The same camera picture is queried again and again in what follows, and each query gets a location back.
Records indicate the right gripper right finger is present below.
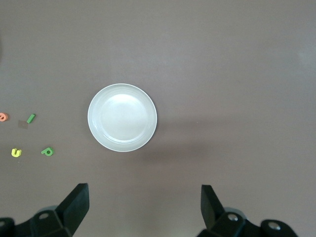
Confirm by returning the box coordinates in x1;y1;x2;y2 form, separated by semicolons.
197;184;296;237

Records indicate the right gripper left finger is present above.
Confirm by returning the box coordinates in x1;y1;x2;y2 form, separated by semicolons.
0;183;90;237

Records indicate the brown plate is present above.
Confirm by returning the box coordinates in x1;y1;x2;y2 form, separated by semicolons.
87;83;158;153

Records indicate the brown table cover mat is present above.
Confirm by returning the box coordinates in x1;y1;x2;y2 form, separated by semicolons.
0;0;316;237

